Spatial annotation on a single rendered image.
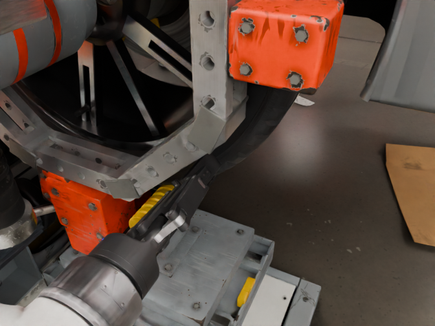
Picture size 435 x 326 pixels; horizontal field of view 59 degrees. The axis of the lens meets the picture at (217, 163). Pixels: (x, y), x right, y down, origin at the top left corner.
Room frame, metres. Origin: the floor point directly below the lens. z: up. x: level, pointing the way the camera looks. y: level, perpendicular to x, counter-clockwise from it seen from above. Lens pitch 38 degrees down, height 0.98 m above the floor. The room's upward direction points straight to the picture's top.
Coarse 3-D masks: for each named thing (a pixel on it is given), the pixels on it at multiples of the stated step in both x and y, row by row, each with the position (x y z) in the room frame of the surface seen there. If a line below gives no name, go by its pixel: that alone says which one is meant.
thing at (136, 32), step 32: (96, 0) 0.62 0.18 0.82; (128, 0) 0.54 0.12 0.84; (96, 32) 0.59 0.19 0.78; (128, 32) 0.54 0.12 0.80; (160, 32) 0.53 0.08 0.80; (64, 64) 0.71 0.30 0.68; (96, 64) 0.58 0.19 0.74; (128, 64) 0.55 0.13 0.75; (32, 96) 0.62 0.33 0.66; (64, 96) 0.64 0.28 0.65; (96, 96) 0.58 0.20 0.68; (128, 96) 0.69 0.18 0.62; (160, 96) 0.70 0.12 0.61; (192, 96) 0.68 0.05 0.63; (96, 128) 0.58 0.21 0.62; (128, 128) 0.58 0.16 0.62; (160, 128) 0.53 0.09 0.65
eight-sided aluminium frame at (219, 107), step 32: (192, 0) 0.37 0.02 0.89; (224, 0) 0.36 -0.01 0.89; (192, 32) 0.37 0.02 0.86; (224, 32) 0.36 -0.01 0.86; (192, 64) 0.37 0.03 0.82; (224, 64) 0.36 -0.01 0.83; (0, 96) 0.59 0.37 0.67; (224, 96) 0.36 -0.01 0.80; (0, 128) 0.54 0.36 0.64; (32, 128) 0.56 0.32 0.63; (192, 128) 0.37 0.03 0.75; (224, 128) 0.36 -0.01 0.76; (32, 160) 0.51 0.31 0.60; (64, 160) 0.48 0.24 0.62; (96, 160) 0.51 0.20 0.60; (128, 160) 0.48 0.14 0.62; (160, 160) 0.40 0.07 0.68; (192, 160) 0.38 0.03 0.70; (128, 192) 0.42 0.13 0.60
